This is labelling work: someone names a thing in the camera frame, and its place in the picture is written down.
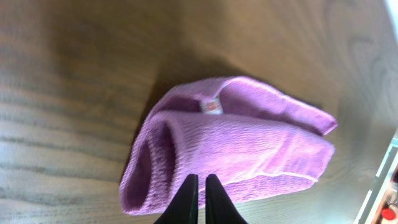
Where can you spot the purple microfiber cloth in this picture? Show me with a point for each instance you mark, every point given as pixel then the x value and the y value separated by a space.
pixel 259 141

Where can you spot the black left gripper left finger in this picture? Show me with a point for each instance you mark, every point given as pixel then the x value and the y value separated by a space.
pixel 183 209

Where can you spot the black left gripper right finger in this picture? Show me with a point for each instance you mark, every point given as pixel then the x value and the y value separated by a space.
pixel 219 209

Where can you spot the red round object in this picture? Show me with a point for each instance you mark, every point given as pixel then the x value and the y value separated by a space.
pixel 388 214

